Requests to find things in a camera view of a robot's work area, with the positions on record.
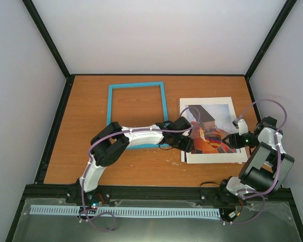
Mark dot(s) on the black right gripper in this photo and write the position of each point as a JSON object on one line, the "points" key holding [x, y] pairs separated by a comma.
{"points": [[234, 139]]}

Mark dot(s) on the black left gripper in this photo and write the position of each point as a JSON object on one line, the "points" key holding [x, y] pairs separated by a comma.
{"points": [[186, 146]]}

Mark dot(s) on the white picture mat board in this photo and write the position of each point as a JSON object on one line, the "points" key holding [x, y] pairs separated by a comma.
{"points": [[185, 102]]}

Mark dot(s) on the blue wooden picture frame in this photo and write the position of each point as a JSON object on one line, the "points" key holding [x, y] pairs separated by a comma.
{"points": [[136, 85]]}

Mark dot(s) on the hot air balloon photo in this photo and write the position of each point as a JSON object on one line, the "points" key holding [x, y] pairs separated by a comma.
{"points": [[212, 125]]}

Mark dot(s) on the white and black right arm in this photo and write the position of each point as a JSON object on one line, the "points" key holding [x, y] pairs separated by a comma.
{"points": [[266, 168]]}

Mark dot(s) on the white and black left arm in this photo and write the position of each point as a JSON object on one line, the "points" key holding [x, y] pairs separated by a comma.
{"points": [[107, 146]]}

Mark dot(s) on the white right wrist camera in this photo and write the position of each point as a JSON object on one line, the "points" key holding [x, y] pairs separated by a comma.
{"points": [[241, 125]]}

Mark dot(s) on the black enclosure frame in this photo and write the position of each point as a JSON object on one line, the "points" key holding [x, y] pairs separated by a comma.
{"points": [[44, 162]]}

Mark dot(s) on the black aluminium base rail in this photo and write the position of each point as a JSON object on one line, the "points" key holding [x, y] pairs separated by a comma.
{"points": [[208, 196]]}

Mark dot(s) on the light blue slotted cable duct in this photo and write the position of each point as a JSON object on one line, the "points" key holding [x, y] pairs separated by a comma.
{"points": [[127, 212]]}

